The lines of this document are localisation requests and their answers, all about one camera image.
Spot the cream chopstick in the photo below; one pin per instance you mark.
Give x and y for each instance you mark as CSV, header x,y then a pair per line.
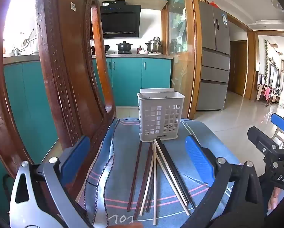
x,y
146,182
173,182

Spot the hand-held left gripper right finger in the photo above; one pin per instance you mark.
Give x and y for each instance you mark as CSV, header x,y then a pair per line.
x,y
197,156

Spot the grey refrigerator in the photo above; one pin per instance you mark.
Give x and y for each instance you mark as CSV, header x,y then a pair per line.
x,y
213,64

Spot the teal base cabinet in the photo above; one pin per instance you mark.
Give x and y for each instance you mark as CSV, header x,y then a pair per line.
x,y
32,99
132,80

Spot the dark brown chopstick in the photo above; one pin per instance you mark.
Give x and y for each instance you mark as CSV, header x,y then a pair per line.
x,y
143,178
149,199

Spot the person's right hand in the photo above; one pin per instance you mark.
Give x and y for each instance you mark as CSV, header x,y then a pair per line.
x,y
272,199

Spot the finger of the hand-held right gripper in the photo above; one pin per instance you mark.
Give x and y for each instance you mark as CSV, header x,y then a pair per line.
x,y
260,139
281,123

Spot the red bag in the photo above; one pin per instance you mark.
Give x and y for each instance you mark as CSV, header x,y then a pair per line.
x,y
212,3

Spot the person's left hand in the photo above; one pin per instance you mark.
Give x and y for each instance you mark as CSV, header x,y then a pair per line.
x,y
126,225

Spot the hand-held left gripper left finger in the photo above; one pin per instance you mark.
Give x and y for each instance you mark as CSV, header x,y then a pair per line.
x,y
76,156

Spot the carved wooden chair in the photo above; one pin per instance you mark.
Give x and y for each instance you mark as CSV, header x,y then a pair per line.
x,y
61,76

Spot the stainless steel pot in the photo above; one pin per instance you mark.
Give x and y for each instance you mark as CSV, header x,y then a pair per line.
x,y
154,45

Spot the black range hood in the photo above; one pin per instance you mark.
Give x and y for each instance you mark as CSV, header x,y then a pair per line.
x,y
120,23

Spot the blue striped cloth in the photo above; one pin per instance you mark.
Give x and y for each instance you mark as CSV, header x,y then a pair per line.
x,y
122,159

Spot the brown wooden door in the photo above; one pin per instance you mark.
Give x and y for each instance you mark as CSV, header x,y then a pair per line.
x,y
238,66

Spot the dish rack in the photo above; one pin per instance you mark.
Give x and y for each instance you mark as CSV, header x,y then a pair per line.
x,y
25,45

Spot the green vine garland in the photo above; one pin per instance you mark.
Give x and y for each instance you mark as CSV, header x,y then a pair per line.
x,y
266,59

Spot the black wok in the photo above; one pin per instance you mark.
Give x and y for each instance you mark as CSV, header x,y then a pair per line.
x,y
100,48

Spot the chair draped with clothes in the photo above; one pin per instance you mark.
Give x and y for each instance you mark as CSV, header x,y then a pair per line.
x,y
265,92

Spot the ceiling lamp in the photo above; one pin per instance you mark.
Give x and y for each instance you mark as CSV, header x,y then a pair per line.
x,y
276,2

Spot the gas stove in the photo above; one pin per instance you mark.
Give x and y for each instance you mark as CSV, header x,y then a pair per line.
x,y
118,52

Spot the black chopstick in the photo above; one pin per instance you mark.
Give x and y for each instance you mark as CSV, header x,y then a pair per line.
x,y
171,171
176,171

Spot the grey plastic utensil basket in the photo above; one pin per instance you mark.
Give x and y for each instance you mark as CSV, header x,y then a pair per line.
x,y
161,136

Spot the black cooking pot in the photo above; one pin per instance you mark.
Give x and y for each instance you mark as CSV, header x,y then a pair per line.
x,y
124,46

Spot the wood framed glass door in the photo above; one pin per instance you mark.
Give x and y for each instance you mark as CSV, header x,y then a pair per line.
x,y
180,52

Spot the reddish brown chopstick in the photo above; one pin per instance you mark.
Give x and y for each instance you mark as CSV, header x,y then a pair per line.
x,y
134,178

